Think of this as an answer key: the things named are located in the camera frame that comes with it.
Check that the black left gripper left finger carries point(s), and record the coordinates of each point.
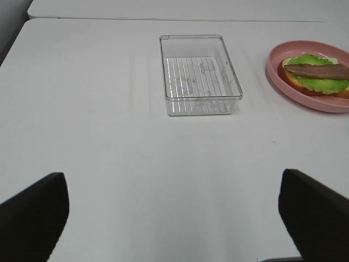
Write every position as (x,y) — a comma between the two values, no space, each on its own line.
(33,220)

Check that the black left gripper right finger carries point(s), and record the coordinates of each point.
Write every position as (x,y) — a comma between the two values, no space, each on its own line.
(315,216)

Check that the green lettuce leaf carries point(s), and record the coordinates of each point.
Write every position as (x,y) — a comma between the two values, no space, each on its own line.
(324,84)

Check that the bread slice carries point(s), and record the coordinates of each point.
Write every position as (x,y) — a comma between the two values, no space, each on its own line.
(289,79)

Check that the tray bacon strip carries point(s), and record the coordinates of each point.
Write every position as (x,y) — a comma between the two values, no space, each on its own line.
(326,71)

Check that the pink round plate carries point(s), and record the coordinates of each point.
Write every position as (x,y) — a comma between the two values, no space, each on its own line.
(296,48)

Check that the clear left plastic tray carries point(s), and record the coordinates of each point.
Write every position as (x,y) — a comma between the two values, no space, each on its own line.
(199,78)

